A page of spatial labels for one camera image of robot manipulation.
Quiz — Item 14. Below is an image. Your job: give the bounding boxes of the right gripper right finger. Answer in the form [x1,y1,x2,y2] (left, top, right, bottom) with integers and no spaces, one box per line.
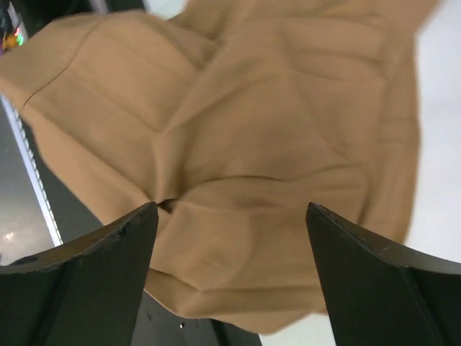
[306,203,460,346]

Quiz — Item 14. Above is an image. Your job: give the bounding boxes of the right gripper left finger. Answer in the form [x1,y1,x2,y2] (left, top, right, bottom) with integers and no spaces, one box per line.
[1,203,158,345]

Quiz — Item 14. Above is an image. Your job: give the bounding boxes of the white slotted cable duct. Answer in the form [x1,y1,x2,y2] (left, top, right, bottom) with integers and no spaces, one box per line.
[1,95,63,247]

